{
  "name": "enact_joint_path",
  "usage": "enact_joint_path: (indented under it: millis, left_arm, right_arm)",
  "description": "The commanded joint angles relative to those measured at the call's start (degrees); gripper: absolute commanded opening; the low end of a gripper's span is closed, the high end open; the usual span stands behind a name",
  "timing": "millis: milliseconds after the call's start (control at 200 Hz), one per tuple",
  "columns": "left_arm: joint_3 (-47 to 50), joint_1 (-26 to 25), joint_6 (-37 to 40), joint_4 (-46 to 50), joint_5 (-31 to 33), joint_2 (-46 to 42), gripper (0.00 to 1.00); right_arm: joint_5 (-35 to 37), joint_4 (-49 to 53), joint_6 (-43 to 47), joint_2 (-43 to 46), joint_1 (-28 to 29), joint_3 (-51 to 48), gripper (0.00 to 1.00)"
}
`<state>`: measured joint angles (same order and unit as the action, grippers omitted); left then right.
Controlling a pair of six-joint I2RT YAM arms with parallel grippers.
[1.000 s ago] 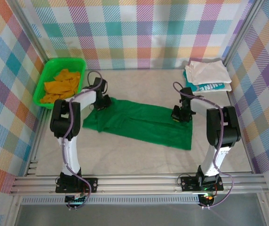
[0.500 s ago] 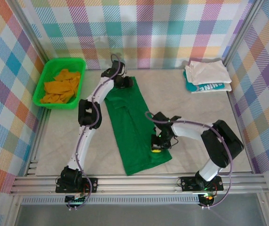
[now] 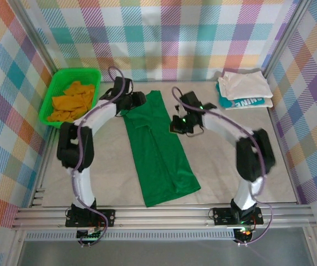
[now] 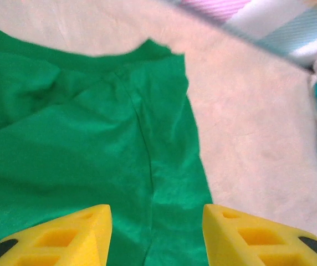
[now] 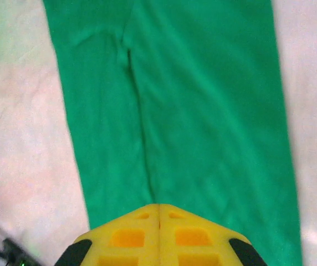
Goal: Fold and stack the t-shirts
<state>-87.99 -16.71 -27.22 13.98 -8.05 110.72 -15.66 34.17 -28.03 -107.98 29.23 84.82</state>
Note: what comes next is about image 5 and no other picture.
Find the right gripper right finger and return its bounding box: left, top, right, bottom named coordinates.
left=158, top=204, right=269, bottom=266

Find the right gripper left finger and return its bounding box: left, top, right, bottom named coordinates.
left=54, top=204, right=161, bottom=266

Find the green t-shirt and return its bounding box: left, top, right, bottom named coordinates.
left=42, top=0, right=303, bottom=266

